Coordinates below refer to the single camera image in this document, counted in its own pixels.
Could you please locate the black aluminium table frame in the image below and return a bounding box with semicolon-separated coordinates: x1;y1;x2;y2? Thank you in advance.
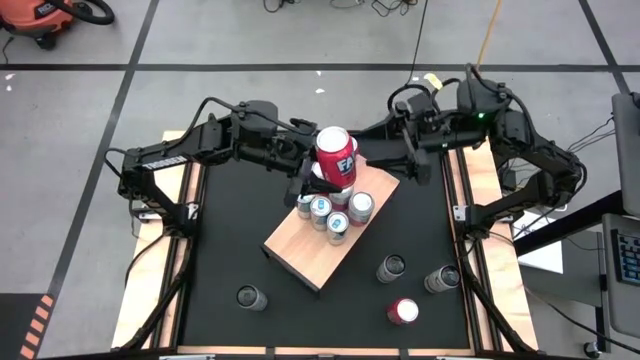
117;112;539;360

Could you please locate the black vacuum hose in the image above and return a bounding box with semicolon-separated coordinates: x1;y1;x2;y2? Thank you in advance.
47;0;116;26

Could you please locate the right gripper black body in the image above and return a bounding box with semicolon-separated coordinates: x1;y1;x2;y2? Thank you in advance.
392;93;444;186

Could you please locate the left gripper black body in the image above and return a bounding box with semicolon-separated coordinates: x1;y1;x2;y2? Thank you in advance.
232;124;319;177

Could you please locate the grey desk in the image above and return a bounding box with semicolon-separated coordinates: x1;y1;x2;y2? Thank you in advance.
597;212;640;341

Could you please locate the yellow floor cable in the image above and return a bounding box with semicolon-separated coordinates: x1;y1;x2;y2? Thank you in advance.
473;0;504;69

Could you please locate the black orange striped floor mat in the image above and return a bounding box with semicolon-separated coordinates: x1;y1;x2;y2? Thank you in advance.
0;292;56;360

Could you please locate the white Celsius can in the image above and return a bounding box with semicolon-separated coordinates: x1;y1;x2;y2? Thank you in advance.
236;284;269;313
423;264;462;295
375;253;407;285

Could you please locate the light grey computer tower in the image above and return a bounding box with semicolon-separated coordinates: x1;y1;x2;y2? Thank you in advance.
611;91;640;217

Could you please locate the dark computer keyboard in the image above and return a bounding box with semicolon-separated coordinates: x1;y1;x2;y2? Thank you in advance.
610;228;640;287

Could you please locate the black table mat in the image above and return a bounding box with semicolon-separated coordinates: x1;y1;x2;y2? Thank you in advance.
177;134;474;350

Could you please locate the black metal beam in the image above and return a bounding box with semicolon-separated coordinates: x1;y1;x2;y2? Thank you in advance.
513;189;626;257

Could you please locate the orange shop vacuum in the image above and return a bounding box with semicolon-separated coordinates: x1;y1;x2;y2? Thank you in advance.
0;0;76;50

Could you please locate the white paper sheet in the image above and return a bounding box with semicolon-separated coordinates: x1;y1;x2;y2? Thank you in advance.
513;209;565;275

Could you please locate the wooden shelf with black frame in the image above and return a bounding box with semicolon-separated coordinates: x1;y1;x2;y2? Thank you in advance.
259;145;402;294

